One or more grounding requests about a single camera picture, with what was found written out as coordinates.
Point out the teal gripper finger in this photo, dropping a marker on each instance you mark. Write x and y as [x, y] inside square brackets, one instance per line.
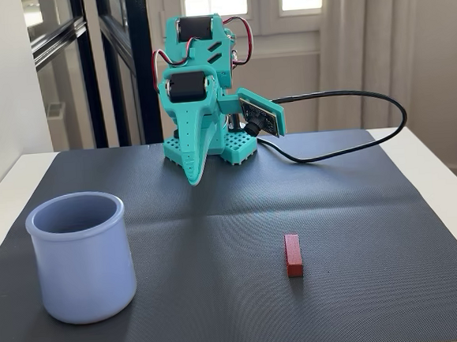
[190, 142]
[212, 140]

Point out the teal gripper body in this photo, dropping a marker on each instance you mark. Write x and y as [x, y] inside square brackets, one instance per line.
[185, 88]

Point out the red wooden block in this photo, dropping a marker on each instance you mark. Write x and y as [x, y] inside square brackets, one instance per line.
[294, 257]

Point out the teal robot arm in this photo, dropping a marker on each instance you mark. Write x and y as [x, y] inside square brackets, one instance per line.
[200, 58]

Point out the dark grey textured mat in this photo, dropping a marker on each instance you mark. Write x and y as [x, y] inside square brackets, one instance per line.
[234, 238]

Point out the light blue ceramic cup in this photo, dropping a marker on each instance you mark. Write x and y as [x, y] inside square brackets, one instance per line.
[86, 269]

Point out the beige curtain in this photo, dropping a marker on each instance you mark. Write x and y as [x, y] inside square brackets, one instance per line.
[361, 49]

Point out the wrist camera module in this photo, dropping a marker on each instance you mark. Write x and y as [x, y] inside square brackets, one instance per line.
[264, 116]

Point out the white window frame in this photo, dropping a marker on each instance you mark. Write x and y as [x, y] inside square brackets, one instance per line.
[262, 2]

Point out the white wall vent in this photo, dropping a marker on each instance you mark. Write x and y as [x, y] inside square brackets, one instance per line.
[56, 110]

